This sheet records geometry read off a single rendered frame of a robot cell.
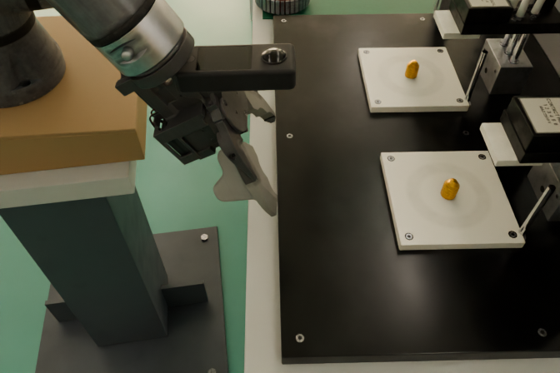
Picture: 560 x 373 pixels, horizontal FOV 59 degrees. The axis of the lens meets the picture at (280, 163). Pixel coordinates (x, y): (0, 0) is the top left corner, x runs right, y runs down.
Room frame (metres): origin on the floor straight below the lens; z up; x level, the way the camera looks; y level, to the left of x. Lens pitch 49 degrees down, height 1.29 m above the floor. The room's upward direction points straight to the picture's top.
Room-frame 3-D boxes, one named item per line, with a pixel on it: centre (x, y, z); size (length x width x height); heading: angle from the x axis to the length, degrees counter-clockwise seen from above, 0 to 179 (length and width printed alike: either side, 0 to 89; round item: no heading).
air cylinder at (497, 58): (0.63, -0.36, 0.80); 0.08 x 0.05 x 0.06; 1
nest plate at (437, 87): (0.63, -0.21, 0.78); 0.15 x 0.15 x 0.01; 1
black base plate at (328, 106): (0.51, -0.23, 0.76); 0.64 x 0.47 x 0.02; 1
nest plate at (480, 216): (0.39, -0.22, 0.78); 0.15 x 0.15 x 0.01; 1
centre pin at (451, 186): (0.39, -0.22, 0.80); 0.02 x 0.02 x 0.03
